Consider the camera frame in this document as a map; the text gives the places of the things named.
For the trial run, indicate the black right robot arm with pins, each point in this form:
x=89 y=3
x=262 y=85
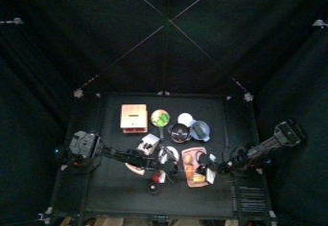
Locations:
x=286 y=134

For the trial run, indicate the dark round toy piece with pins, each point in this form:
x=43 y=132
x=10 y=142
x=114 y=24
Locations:
x=155 y=188

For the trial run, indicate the grey frame corner bracket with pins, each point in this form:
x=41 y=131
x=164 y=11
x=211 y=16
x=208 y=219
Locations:
x=17 y=21
x=248 y=96
x=319 y=23
x=78 y=93

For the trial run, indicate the orange toy carrot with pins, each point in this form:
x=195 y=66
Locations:
x=189 y=171

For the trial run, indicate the white plate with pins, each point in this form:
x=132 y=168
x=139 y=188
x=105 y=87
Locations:
x=173 y=151

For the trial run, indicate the grey frame middle bracket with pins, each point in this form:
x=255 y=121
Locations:
x=163 y=93

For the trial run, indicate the blue grey toy bowl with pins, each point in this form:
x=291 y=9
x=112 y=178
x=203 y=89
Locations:
x=200 y=130

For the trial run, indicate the black toy pot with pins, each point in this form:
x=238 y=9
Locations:
x=180 y=133

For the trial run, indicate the tan oval toy food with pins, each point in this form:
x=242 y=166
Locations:
x=188 y=158

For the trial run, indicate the yellow toy food piece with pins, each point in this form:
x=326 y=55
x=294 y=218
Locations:
x=199 y=178

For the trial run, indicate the white round lid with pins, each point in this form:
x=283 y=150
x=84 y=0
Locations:
x=185 y=118

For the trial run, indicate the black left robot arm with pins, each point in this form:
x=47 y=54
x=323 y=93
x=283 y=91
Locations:
x=85 y=143

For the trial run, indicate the pink cutting board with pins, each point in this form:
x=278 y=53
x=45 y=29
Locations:
x=192 y=183

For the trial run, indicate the white toy knife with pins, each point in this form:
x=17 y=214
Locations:
x=211 y=176

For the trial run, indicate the red and white toy fruit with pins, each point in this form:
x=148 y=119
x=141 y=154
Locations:
x=159 y=177

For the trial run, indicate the red and white toy slice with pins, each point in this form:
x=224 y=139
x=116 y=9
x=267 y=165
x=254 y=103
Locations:
x=134 y=169

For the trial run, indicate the wooden toy box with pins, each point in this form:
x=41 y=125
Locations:
x=134 y=117

